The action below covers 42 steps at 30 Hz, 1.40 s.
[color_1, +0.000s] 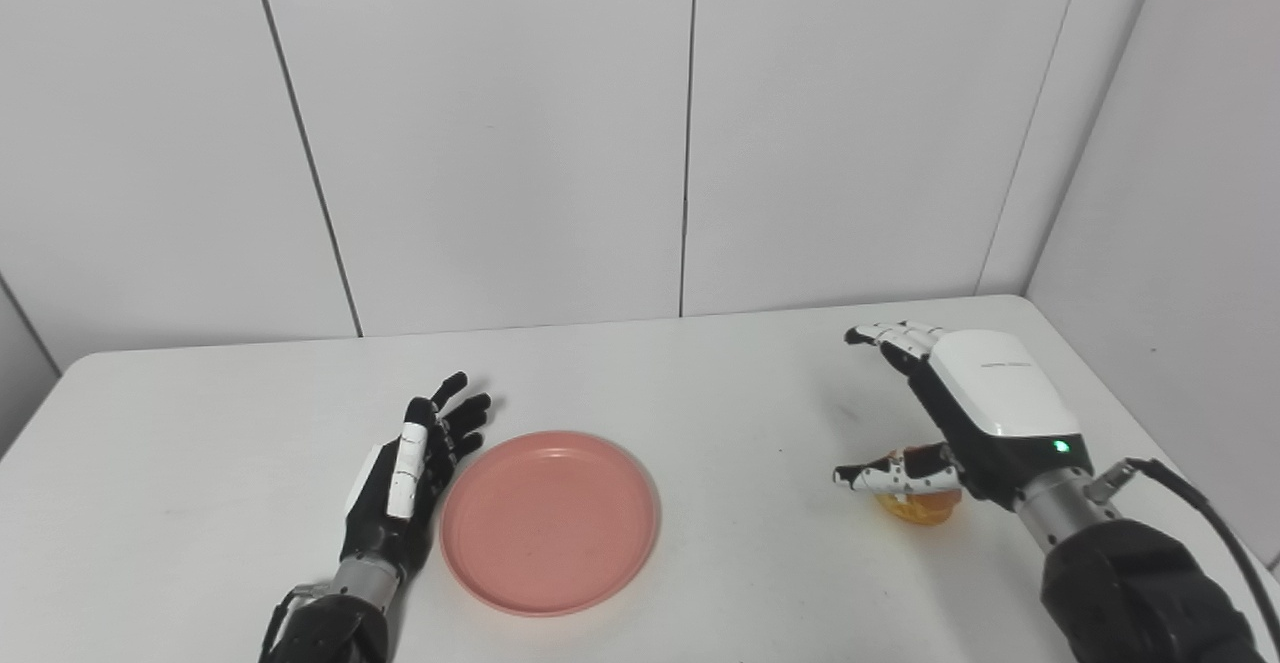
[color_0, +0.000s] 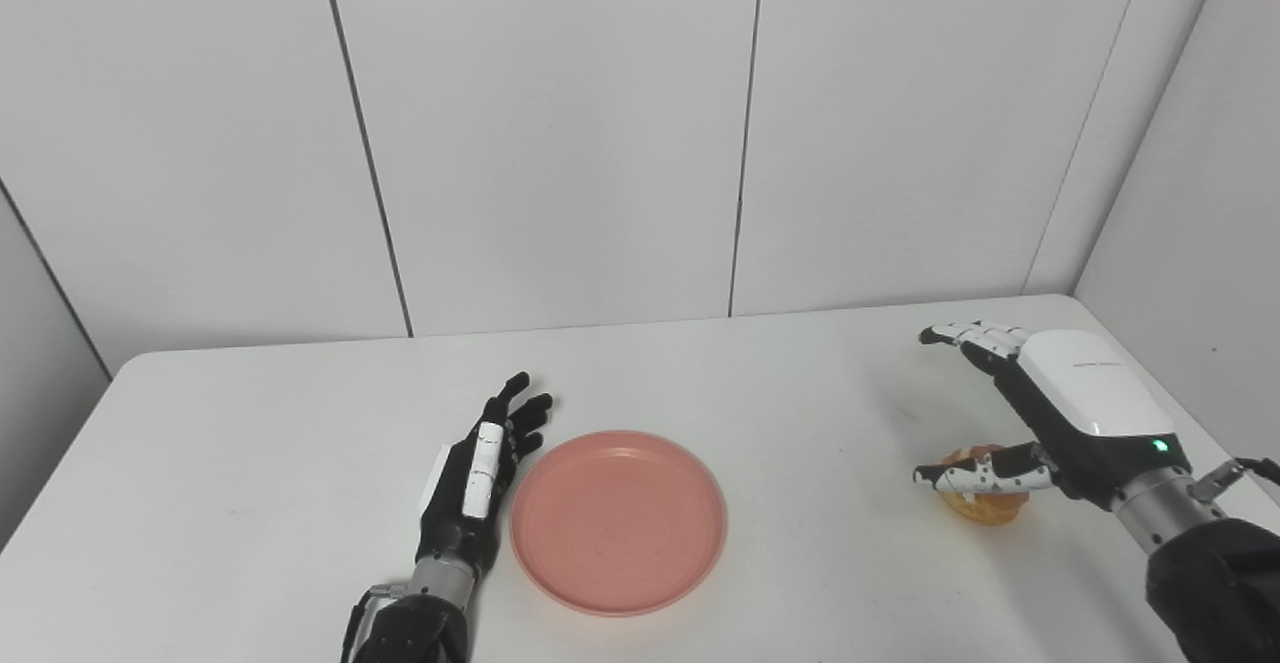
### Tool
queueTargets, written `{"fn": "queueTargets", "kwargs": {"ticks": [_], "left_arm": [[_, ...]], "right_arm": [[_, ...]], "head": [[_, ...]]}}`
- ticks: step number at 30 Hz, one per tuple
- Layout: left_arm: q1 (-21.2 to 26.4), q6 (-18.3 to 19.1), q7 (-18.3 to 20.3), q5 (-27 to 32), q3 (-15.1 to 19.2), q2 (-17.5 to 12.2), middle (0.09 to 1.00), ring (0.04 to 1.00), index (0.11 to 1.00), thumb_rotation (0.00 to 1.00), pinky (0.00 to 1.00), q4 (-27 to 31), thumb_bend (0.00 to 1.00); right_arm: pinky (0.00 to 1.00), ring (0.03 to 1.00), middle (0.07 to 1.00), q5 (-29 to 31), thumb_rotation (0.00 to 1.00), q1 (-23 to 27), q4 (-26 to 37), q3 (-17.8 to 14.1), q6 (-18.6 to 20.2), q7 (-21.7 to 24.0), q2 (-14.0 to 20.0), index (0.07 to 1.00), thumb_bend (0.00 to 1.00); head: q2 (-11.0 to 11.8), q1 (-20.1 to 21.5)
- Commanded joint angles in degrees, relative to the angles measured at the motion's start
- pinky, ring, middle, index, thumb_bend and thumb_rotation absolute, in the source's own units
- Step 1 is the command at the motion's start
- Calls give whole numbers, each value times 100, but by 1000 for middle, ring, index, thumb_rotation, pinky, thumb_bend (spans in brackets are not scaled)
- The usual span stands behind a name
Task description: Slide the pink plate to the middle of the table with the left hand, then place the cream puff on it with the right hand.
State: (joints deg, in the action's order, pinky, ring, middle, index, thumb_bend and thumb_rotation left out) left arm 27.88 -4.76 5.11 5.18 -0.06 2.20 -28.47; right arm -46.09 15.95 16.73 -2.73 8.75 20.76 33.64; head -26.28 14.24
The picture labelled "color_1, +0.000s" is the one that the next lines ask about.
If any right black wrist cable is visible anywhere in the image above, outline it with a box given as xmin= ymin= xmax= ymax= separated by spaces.
xmin=1084 ymin=457 xmax=1280 ymax=644

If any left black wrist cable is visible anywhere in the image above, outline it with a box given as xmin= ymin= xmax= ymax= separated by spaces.
xmin=258 ymin=583 xmax=333 ymax=663

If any orange cream puff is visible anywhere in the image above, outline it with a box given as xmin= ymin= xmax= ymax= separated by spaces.
xmin=874 ymin=450 xmax=963 ymax=526

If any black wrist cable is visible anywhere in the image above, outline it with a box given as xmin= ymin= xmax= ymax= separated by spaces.
xmin=258 ymin=583 xmax=333 ymax=663
xmin=1084 ymin=457 xmax=1280 ymax=644

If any pink round plate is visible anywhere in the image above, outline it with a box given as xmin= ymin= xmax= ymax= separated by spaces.
xmin=439 ymin=430 xmax=661 ymax=617

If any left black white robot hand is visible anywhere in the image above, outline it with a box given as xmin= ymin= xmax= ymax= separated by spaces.
xmin=340 ymin=372 xmax=493 ymax=571

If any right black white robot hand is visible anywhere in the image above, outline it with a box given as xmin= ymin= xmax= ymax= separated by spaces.
xmin=833 ymin=321 xmax=1095 ymax=512

